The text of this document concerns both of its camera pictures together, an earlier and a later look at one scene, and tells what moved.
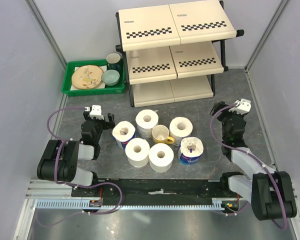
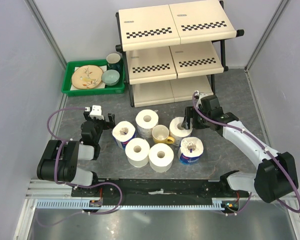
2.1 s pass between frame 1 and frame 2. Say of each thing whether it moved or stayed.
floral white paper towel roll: stayed
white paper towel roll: stayed
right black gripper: moved
